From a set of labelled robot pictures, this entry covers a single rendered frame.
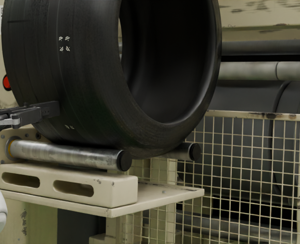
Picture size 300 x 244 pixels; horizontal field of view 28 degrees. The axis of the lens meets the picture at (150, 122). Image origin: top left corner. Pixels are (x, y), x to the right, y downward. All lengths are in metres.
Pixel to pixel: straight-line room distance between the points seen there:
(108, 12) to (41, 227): 0.67
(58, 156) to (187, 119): 0.31
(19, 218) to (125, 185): 0.41
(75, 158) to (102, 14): 0.33
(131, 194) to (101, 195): 0.07
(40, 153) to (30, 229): 0.27
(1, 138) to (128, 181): 0.36
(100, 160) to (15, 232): 0.42
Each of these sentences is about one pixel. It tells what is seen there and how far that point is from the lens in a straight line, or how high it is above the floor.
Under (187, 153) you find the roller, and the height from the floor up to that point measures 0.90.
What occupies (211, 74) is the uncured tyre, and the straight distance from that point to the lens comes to 1.52.
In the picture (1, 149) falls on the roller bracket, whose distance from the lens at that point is 1.48.
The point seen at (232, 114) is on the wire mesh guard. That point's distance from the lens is 1.65.
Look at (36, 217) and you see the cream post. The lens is 1.62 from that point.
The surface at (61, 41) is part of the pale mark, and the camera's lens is 1.20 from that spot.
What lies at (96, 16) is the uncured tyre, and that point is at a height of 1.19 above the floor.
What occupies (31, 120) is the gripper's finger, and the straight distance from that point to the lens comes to 1.15.
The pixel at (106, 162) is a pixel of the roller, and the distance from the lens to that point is 1.28.
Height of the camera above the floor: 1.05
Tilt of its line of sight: 3 degrees down
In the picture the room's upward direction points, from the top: 2 degrees clockwise
